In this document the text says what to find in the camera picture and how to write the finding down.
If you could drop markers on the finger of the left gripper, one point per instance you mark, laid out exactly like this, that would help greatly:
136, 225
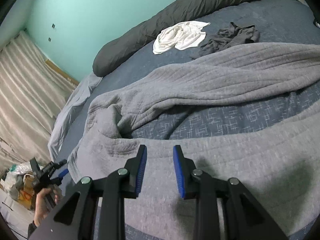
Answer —
59, 178
56, 166

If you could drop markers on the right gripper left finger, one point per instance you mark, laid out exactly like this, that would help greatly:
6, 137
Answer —
96, 207

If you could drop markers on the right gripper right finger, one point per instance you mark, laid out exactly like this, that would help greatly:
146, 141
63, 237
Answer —
224, 209

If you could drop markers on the grey quilted sweatshirt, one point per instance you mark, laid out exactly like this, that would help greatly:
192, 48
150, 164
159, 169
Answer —
200, 129

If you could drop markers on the person's left hand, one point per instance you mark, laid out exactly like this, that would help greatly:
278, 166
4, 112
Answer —
41, 209

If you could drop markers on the bags on floor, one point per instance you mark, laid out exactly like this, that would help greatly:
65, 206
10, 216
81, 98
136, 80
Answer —
16, 182

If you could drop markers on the light grey blanket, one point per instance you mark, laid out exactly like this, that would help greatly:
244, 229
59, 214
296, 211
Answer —
70, 111

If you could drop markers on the beige striped curtain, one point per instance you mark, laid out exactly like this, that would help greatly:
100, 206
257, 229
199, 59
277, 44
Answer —
32, 96

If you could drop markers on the dark grey thin garment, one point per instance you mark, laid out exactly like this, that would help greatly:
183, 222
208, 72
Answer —
226, 38

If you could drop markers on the white t-shirt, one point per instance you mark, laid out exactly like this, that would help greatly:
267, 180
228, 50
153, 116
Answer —
181, 36

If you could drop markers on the long dark grey pillow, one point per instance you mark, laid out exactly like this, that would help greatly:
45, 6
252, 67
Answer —
116, 52

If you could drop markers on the wooden window frame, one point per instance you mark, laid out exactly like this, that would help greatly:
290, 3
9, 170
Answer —
61, 72

